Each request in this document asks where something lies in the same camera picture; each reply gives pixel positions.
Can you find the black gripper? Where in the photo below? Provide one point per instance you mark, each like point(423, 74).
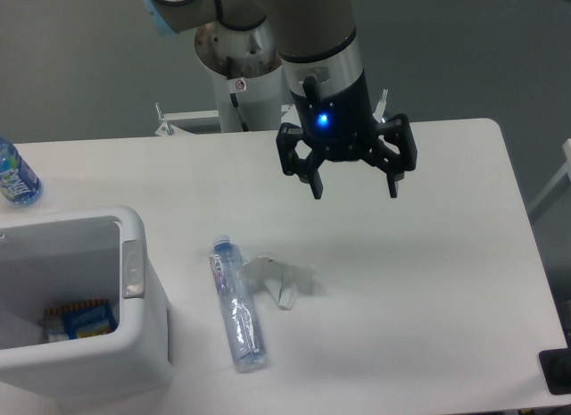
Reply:
point(341, 128)

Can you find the white paper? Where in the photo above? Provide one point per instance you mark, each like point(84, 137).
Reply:
point(284, 281)

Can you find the clear plastic water bottle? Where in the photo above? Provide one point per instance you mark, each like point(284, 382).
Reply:
point(237, 307)

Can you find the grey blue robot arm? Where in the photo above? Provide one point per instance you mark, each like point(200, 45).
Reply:
point(313, 43)

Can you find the white trash can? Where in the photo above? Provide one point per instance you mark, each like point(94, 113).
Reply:
point(54, 259)

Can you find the black device at table edge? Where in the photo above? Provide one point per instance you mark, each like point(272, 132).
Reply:
point(556, 370)

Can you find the blue snack packet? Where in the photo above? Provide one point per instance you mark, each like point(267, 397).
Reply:
point(79, 320)

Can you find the blue labelled drink bottle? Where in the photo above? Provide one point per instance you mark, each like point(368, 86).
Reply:
point(20, 185)

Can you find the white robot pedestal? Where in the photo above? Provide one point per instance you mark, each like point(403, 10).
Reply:
point(246, 74)

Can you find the white frame at right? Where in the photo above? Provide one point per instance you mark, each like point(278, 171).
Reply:
point(558, 184)

